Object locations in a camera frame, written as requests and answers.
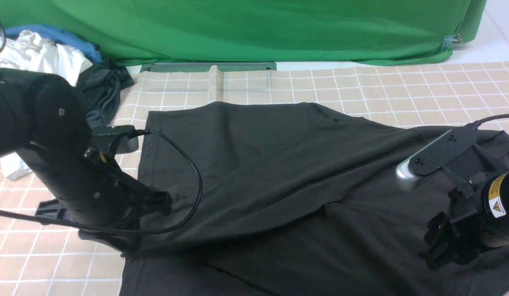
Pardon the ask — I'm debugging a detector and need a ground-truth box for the blue crumpled garment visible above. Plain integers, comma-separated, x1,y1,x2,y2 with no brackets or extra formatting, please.
6,24,102,64

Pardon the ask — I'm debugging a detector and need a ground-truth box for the beige checkered tablecloth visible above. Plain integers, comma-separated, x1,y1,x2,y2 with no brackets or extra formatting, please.
0,62,509,296

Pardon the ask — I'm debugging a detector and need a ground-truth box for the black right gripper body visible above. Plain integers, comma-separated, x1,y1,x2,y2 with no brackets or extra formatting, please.
419,167,490,271

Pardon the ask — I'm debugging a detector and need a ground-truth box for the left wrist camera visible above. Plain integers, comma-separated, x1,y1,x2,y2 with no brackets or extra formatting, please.
92,125,148,156

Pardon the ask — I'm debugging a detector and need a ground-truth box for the green backdrop cloth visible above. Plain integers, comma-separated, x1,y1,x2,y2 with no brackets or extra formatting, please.
0,0,486,66

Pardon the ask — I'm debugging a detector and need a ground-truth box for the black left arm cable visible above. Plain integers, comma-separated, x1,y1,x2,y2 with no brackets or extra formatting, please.
0,129,203,236

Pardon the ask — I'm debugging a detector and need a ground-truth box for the dark gray long-sleeved shirt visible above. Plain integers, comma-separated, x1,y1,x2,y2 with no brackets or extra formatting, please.
120,102,509,296

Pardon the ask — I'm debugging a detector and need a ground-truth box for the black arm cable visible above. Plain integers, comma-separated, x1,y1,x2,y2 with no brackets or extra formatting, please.
472,114,509,128
0,129,203,236

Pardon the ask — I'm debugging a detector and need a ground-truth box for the blue binder clip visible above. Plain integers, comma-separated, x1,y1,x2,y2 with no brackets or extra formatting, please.
441,33,463,51

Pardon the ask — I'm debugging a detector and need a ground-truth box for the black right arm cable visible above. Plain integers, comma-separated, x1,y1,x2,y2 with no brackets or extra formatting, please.
472,114,509,128

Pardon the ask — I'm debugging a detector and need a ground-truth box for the dark crumpled garment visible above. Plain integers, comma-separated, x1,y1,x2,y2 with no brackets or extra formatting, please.
76,58,135,129

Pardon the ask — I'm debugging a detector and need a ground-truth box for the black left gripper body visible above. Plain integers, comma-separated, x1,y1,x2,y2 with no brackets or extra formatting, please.
18,146,172,251

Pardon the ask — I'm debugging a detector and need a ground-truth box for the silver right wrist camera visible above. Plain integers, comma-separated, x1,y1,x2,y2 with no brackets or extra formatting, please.
396,125,477,191

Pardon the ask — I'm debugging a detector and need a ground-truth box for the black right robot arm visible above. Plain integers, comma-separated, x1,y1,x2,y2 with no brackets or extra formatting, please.
419,166,509,270

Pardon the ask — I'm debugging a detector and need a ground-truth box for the white crumpled garment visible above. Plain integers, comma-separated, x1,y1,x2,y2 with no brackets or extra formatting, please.
0,30,93,180

